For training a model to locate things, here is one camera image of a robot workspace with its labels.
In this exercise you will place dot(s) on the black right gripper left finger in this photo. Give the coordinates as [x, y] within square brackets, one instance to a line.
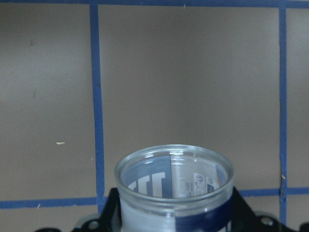
[110, 218]

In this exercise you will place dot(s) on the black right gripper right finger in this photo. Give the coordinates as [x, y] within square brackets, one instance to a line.
[243, 218]

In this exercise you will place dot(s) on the clear tennis ball can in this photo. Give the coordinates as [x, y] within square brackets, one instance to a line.
[175, 188]

